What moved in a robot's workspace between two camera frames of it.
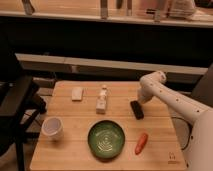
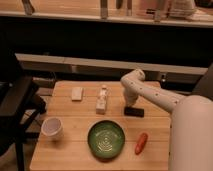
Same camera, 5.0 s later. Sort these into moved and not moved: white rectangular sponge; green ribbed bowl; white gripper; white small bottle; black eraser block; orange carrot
Moved: white gripper; black eraser block
Not moved: white small bottle; white rectangular sponge; orange carrot; green ribbed bowl
